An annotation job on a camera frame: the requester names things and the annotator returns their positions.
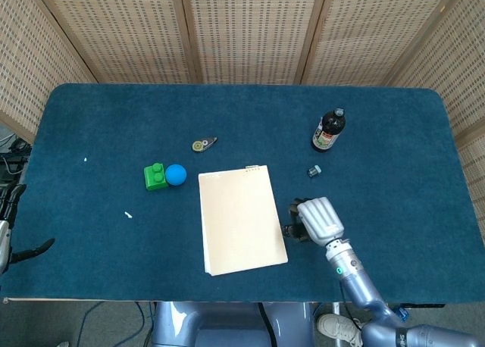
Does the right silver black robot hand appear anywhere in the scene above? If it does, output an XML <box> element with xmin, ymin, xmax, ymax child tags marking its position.
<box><xmin>282</xmin><ymin>196</ymin><xmax>345</xmax><ymax>246</ymax></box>

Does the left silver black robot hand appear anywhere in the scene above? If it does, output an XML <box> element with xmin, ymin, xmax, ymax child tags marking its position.
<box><xmin>0</xmin><ymin>183</ymin><xmax>56</xmax><ymax>276</ymax></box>

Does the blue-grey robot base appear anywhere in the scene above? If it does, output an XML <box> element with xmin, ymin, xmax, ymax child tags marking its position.
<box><xmin>151</xmin><ymin>301</ymin><xmax>315</xmax><ymax>347</ymax></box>

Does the cream paper notepad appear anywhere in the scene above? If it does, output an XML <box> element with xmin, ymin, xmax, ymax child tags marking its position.
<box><xmin>198</xmin><ymin>164</ymin><xmax>289</xmax><ymax>277</ymax></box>

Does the dark glass bottle with label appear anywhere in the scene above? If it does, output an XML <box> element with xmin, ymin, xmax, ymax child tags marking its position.
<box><xmin>311</xmin><ymin>106</ymin><xmax>347</xmax><ymax>154</ymax></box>

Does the white sneaker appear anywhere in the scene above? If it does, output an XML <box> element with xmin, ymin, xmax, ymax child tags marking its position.
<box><xmin>316</xmin><ymin>313</ymin><xmax>364</xmax><ymax>347</ymax></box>

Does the small blue plastic object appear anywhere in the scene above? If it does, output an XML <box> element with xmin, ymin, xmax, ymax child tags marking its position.
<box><xmin>393</xmin><ymin>305</ymin><xmax>412</xmax><ymax>324</ymax></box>

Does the correction tape dispenser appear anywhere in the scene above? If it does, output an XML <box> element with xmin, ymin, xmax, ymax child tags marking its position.
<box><xmin>191</xmin><ymin>136</ymin><xmax>218</xmax><ymax>152</ymax></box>

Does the blue ball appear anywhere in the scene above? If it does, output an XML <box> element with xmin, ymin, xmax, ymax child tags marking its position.
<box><xmin>164</xmin><ymin>164</ymin><xmax>188</xmax><ymax>187</ymax></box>

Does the green toy building block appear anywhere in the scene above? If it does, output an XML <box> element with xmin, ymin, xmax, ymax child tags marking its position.
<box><xmin>143</xmin><ymin>162</ymin><xmax>170</xmax><ymax>192</ymax></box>

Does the blue felt table mat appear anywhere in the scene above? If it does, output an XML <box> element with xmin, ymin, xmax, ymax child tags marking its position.
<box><xmin>0</xmin><ymin>83</ymin><xmax>485</xmax><ymax>305</ymax></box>

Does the woven bamboo screen panel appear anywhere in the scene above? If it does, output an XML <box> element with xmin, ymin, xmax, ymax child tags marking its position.
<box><xmin>386</xmin><ymin>0</ymin><xmax>485</xmax><ymax>230</ymax></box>
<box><xmin>32</xmin><ymin>0</ymin><xmax>202</xmax><ymax>85</ymax></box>
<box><xmin>299</xmin><ymin>0</ymin><xmax>468</xmax><ymax>86</ymax></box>
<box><xmin>0</xmin><ymin>0</ymin><xmax>95</xmax><ymax>144</ymax></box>
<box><xmin>180</xmin><ymin>0</ymin><xmax>329</xmax><ymax>85</ymax></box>

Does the black equipment with cables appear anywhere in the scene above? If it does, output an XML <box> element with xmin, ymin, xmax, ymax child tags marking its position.
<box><xmin>0</xmin><ymin>133</ymin><xmax>33</xmax><ymax>186</ymax></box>

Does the dark floor cable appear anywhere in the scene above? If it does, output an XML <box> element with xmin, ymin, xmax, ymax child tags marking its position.
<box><xmin>77</xmin><ymin>301</ymin><xmax>105</xmax><ymax>347</ymax></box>

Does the black cable on robot base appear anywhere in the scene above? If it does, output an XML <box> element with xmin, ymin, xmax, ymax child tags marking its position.
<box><xmin>258</xmin><ymin>303</ymin><xmax>277</xmax><ymax>347</ymax></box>

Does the blue floor cable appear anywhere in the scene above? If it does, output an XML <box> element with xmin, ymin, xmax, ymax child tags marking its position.
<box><xmin>134</xmin><ymin>301</ymin><xmax>156</xmax><ymax>339</ymax></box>

